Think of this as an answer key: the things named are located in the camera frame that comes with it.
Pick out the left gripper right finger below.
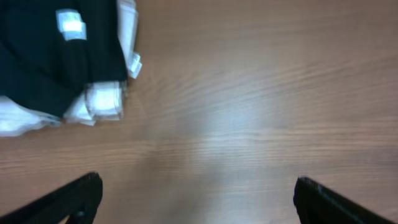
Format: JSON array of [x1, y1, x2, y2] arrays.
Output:
[[293, 177, 394, 224]]

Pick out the beige folded trousers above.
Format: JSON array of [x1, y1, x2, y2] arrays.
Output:
[[1, 1, 142, 137]]

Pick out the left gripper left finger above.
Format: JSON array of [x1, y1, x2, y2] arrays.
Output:
[[1, 172, 103, 224]]

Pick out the black t-shirt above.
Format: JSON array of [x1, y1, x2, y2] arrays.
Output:
[[1, 0, 127, 118]]

